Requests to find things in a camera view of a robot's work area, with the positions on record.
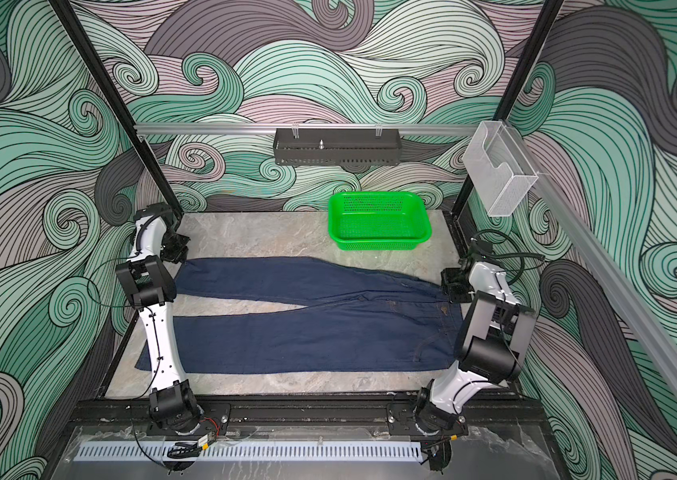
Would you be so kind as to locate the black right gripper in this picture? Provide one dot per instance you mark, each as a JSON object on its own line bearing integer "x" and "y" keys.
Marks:
{"x": 449, "y": 274}

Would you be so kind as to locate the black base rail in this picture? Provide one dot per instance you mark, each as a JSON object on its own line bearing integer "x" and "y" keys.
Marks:
{"x": 397, "y": 414}

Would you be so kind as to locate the black corner frame post right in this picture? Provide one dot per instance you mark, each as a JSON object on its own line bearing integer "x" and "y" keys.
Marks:
{"x": 527, "y": 61}

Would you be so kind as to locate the aluminium rail back wall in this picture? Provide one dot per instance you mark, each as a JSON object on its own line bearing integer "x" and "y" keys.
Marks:
{"x": 229, "y": 128}

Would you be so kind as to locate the dark blue denim trousers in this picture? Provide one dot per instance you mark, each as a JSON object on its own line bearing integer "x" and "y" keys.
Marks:
{"x": 339, "y": 319}

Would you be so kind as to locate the black corner frame post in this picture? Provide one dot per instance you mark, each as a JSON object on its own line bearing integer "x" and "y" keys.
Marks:
{"x": 70, "y": 22}
{"x": 527, "y": 61}

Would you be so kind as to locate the aluminium rail right wall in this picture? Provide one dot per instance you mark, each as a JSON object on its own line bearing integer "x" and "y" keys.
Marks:
{"x": 624, "y": 298}

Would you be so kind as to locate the clear plastic wall holder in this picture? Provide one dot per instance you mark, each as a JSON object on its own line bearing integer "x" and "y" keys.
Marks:
{"x": 500, "y": 166}

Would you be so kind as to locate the white slotted cable duct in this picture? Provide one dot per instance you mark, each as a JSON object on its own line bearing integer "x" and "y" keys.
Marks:
{"x": 303, "y": 451}

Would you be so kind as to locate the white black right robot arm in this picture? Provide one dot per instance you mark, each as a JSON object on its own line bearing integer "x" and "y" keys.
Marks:
{"x": 490, "y": 349}

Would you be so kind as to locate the aluminium rail wall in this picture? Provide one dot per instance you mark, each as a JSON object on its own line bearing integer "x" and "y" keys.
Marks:
{"x": 624, "y": 298}
{"x": 229, "y": 128}

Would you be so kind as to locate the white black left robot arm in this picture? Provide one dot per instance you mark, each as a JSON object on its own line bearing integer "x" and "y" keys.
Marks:
{"x": 150, "y": 289}

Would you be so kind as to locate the green plastic laundry basket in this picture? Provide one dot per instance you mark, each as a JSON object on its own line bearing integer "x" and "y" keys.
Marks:
{"x": 378, "y": 221}

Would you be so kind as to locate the black corner frame post left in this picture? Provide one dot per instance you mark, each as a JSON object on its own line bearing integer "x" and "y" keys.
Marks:
{"x": 70, "y": 22}

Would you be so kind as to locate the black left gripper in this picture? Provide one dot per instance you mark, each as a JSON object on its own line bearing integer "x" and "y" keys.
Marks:
{"x": 178, "y": 255}

